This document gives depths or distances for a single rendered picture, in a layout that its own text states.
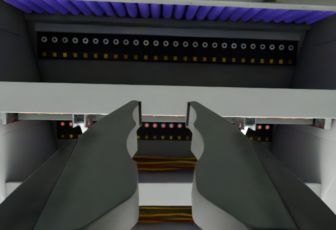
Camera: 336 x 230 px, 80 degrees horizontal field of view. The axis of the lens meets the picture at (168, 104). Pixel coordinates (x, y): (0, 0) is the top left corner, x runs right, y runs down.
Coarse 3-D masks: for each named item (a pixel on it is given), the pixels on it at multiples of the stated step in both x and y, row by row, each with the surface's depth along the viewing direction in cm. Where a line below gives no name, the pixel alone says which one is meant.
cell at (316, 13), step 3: (312, 12) 33; (315, 12) 33; (318, 12) 32; (321, 12) 32; (306, 15) 35; (309, 15) 34; (312, 15) 34; (315, 15) 34; (300, 18) 36; (303, 18) 36; (306, 18) 35; (309, 18) 35; (294, 21) 38; (297, 21) 37; (300, 21) 37; (303, 21) 37
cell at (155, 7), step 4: (152, 4) 31; (156, 4) 31; (160, 4) 32; (152, 8) 32; (156, 8) 32; (160, 8) 34; (152, 12) 34; (156, 12) 34; (160, 12) 36; (152, 16) 37; (156, 16) 36
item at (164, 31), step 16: (0, 0) 35; (0, 16) 35; (16, 16) 39; (16, 32) 39; (80, 32) 41; (96, 32) 41; (112, 32) 41; (128, 32) 41; (144, 32) 41; (160, 32) 41; (176, 32) 41; (192, 32) 41; (208, 32) 42; (224, 32) 42; (240, 32) 42; (256, 32) 42; (272, 32) 42; (288, 32) 42; (320, 32) 41
